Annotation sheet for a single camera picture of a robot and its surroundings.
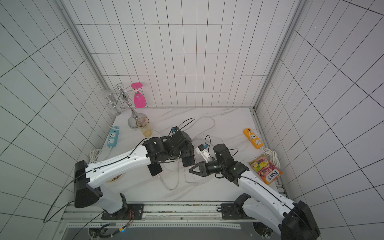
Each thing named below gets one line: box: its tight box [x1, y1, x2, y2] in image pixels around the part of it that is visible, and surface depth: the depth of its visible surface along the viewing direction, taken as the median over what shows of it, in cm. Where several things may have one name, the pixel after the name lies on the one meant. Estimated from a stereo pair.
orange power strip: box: [243, 127, 264, 150], surface depth 100 cm
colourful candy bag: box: [248, 154, 283, 186], surface depth 87 cm
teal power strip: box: [107, 126, 120, 148], surface depth 101 cm
